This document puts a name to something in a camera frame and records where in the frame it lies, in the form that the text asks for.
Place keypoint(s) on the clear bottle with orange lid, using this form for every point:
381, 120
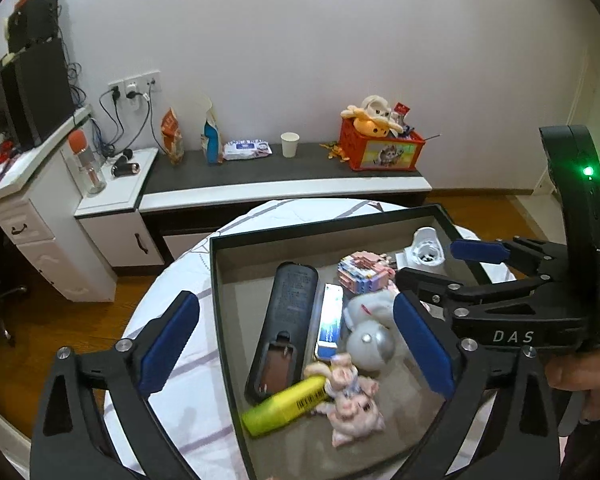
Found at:
87, 170

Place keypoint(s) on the white paper cup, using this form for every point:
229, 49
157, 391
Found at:
290, 145

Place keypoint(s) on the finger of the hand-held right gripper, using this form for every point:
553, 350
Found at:
430, 282
475, 251

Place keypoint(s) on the white desk with drawers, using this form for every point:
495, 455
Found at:
40, 260

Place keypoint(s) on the wet wipes pack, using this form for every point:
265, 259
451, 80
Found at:
247, 150

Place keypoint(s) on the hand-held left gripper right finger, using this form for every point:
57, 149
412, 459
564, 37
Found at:
422, 345

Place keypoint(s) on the orange snack bag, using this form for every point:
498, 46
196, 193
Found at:
172, 135

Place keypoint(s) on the small red white box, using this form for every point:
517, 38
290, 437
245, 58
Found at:
401, 112

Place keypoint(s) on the pink pig doll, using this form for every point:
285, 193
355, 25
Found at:
352, 410

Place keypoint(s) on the white round plastic gadget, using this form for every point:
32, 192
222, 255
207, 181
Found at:
422, 245

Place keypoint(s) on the yellow highlighter pen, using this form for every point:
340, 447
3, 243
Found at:
280, 405

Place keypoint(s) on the large black shallow tray box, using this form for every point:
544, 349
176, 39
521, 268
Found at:
280, 452

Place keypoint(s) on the person's right hand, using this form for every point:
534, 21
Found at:
575, 372

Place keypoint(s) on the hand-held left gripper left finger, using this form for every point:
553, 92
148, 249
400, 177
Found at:
170, 345

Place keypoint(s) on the yellow plush toy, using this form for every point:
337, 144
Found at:
367, 125

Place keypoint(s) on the small white nightstand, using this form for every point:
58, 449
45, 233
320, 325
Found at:
125, 240

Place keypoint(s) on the white wall socket strip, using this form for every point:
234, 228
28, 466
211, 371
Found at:
130, 82

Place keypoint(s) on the red plastic crate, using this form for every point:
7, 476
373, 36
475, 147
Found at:
390, 152

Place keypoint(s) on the small orange toy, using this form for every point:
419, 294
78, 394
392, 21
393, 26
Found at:
336, 152

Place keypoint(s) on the cream plush toy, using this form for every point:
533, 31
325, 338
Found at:
375, 106

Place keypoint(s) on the black computer tower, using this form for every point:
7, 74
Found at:
35, 95

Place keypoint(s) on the black cylindrical device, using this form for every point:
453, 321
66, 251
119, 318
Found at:
125, 167

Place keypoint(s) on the low cabinet with dark top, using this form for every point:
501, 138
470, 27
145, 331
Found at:
280, 175

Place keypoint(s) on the black remote control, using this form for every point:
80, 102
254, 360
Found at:
290, 305

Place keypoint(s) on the pink white block toy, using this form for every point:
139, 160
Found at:
365, 275

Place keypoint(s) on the white blue rectangular case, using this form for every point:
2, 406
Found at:
330, 320

